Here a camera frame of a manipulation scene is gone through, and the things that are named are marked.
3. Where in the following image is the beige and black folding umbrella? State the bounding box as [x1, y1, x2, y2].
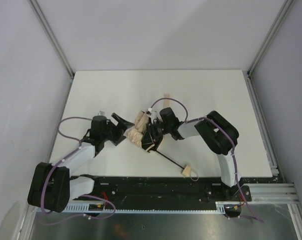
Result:
[127, 93, 199, 182]

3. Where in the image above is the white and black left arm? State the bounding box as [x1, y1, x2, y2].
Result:
[27, 113, 134, 215]

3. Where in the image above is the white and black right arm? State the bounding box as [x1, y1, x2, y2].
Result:
[141, 107, 240, 188]

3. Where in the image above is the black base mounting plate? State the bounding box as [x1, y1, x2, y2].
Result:
[72, 175, 251, 211]

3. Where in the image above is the grey slotted cable duct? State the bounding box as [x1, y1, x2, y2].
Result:
[36, 202, 231, 215]

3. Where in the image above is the front aluminium frame rail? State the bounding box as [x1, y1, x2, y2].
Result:
[248, 183, 299, 204]

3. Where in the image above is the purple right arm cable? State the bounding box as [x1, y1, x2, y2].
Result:
[149, 97, 264, 224]

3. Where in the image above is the left aluminium frame post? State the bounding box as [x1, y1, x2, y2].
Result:
[28, 0, 75, 79]

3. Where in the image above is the aluminium frame post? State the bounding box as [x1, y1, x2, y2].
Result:
[247, 0, 296, 77]
[28, 0, 75, 79]

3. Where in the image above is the right aluminium frame post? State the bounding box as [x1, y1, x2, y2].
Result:
[247, 0, 296, 77]

